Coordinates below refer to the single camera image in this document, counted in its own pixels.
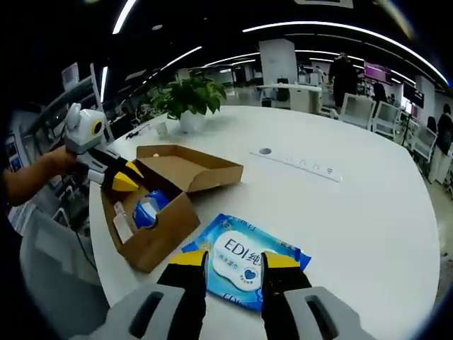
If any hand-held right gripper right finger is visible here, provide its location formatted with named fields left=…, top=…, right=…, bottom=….
left=260, top=249, right=377, bottom=340

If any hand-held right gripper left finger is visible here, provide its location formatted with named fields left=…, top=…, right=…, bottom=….
left=100, top=249, right=210, bottom=340

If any blue tissue pack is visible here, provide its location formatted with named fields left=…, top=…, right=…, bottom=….
left=132, top=190, right=171, bottom=231

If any small printed carton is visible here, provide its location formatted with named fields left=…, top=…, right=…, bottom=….
left=113, top=212, right=136, bottom=246

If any brown cardboard shoe box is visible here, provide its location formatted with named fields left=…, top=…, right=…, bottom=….
left=101, top=144, right=244, bottom=273

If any blue wet wipes pack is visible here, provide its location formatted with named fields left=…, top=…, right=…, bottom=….
left=181, top=212, right=312, bottom=312

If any person's left hand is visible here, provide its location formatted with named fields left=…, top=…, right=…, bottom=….
left=49, top=144, right=81, bottom=171

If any grey metal shelf rack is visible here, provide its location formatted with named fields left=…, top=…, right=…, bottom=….
left=33, top=63, right=114, bottom=142

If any green plant in white pot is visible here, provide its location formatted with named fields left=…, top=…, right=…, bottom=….
left=151, top=76, right=227, bottom=135

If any grey mesh office chair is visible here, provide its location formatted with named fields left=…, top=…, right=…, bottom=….
left=19, top=208, right=110, bottom=340

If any ceiling light strip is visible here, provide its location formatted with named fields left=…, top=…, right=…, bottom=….
left=112, top=0, right=137, bottom=35
left=242, top=21, right=449, bottom=86

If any white desk socket panel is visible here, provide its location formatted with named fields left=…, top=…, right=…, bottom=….
left=249, top=146, right=343, bottom=183

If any row of white office chairs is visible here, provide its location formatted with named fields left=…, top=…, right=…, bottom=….
left=331, top=92, right=453, bottom=192

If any dark screen monitor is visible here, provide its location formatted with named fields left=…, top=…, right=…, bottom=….
left=403, top=84, right=425, bottom=107

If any purple screen monitor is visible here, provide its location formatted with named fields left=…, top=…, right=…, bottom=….
left=364, top=60, right=393, bottom=85

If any ceiling air vent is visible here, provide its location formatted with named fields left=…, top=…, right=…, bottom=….
left=293, top=0, right=355, bottom=8

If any black cable on table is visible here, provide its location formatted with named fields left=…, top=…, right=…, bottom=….
left=125, top=123, right=149, bottom=140

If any wall poster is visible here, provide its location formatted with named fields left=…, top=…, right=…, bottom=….
left=5, top=134, right=24, bottom=171

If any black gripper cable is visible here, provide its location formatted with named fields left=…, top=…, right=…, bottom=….
left=72, top=229, right=97, bottom=271

